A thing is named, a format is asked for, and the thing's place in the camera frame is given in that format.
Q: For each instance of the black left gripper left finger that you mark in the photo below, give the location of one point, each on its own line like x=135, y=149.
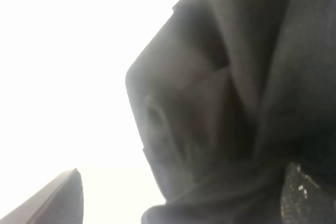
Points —
x=60, y=201

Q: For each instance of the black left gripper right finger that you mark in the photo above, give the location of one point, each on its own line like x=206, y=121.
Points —
x=305, y=199

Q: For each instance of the black printed t-shirt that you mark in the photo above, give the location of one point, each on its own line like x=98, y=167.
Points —
x=225, y=96

